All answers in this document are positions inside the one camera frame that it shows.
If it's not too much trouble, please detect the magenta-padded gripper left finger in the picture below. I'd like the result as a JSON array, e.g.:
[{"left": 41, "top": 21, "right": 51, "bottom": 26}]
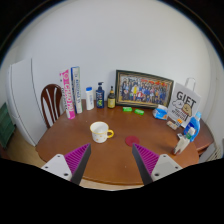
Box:
[{"left": 41, "top": 143, "right": 92, "bottom": 186}]

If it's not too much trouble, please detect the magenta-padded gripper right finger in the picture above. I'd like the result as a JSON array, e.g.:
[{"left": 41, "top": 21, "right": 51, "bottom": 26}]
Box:
[{"left": 131, "top": 143, "right": 184, "bottom": 186}]

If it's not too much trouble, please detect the clear green-labelled drink bottle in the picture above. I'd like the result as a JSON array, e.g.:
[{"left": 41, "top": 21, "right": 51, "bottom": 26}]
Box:
[{"left": 172, "top": 126, "right": 197, "bottom": 156}]

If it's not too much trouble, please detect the small beige snack packet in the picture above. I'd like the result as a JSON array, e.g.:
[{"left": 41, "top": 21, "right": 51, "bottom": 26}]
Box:
[{"left": 166, "top": 120, "right": 179, "bottom": 131}]

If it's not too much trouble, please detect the flat round red coaster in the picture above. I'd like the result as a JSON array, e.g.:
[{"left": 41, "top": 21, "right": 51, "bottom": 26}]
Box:
[{"left": 125, "top": 134, "right": 141, "bottom": 148}]

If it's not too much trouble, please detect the brown wooden side table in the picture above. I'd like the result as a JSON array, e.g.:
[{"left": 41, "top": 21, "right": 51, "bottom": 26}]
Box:
[{"left": 194, "top": 120, "right": 215, "bottom": 155}]

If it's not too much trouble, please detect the white radiator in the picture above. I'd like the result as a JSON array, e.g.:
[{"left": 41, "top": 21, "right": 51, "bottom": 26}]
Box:
[{"left": 199, "top": 143, "right": 223, "bottom": 164}]

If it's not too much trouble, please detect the blue detergent bottle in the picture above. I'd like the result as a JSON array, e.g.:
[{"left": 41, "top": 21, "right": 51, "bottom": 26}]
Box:
[{"left": 183, "top": 111, "right": 203, "bottom": 143}]

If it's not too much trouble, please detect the blue tissue pack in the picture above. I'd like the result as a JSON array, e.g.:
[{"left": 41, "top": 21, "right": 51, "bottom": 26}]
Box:
[{"left": 152, "top": 104, "right": 170, "bottom": 121}]

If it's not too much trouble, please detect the dark wooden chair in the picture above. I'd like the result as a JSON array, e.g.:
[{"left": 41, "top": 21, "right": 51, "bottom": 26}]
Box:
[{"left": 40, "top": 83, "right": 64, "bottom": 129}]

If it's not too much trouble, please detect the white paper gift bag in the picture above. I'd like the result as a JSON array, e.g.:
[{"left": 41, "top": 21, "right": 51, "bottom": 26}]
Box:
[{"left": 167, "top": 77, "right": 202, "bottom": 128}]

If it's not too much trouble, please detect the tall pink tube box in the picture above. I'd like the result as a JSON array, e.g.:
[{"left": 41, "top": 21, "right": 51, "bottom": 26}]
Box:
[{"left": 59, "top": 68, "right": 76, "bottom": 120}]

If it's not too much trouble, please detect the white bottle with blue cap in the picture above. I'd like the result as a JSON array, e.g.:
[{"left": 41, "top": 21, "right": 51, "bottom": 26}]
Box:
[{"left": 85, "top": 86, "right": 95, "bottom": 111}]

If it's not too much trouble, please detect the framed group photo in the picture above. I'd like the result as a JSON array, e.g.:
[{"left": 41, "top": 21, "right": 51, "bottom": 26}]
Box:
[{"left": 114, "top": 69, "right": 175, "bottom": 109}]

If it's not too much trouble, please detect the dark blue pump bottle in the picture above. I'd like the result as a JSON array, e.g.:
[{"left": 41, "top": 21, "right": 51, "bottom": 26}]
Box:
[{"left": 95, "top": 81, "right": 106, "bottom": 109}]

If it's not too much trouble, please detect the amber bottle with black cap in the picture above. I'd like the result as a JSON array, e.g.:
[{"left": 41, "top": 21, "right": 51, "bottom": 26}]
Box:
[{"left": 107, "top": 85, "right": 117, "bottom": 110}]

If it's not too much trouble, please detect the white mug with yellow handle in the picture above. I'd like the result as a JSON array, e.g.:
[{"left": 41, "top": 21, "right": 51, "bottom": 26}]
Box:
[{"left": 89, "top": 121, "right": 115, "bottom": 144}]

